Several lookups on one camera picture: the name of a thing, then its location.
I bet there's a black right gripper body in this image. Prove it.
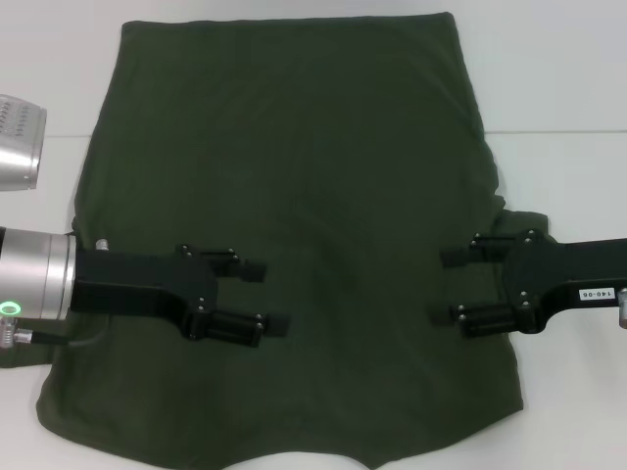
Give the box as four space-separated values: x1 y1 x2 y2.
504 228 627 334

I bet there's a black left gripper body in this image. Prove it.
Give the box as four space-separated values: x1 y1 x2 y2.
72 244 220 340

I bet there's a dark green t-shirt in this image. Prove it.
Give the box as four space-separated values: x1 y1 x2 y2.
0 12 555 470

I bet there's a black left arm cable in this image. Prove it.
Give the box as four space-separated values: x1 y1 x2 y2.
17 315 108 350

